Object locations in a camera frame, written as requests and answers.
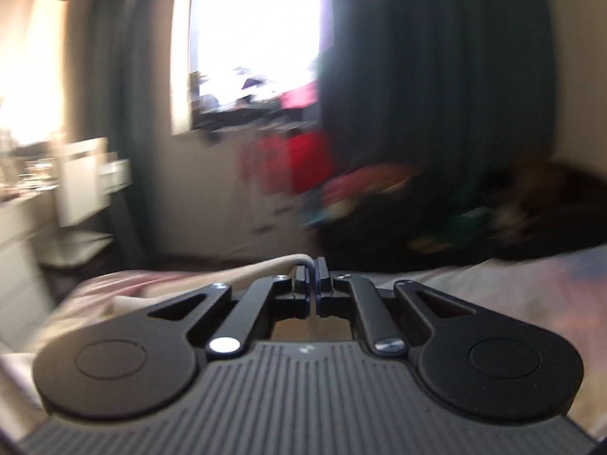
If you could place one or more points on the white and black chair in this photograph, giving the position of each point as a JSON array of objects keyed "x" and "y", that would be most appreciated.
[{"x": 83, "y": 185}]

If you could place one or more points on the white wall box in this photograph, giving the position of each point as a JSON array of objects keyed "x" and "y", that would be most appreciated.
[{"x": 116, "y": 173}]

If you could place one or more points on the cream sweatpants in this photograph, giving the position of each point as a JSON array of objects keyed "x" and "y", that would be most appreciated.
[{"x": 265, "y": 268}]

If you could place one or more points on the window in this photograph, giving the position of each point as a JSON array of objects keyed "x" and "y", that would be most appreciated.
[{"x": 256, "y": 33}]

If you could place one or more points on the white vanity dresser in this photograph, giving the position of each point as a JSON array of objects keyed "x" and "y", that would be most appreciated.
[{"x": 19, "y": 246}]

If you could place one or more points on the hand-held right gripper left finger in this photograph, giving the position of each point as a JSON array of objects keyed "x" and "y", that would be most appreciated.
[{"x": 303, "y": 286}]

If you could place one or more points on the teal curtain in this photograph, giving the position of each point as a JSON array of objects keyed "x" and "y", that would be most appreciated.
[
  {"x": 427, "y": 80},
  {"x": 128, "y": 80}
]

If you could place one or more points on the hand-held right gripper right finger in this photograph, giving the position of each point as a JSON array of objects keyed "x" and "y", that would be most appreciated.
[{"x": 322, "y": 286}]

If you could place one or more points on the bed with pastel sheet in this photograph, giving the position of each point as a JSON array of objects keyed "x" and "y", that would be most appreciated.
[{"x": 498, "y": 284}]

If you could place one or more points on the black armchair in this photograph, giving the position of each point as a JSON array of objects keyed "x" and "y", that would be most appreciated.
[{"x": 559, "y": 218}]

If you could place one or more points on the pile of mixed clothes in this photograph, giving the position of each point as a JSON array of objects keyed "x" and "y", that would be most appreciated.
[{"x": 379, "y": 199}]

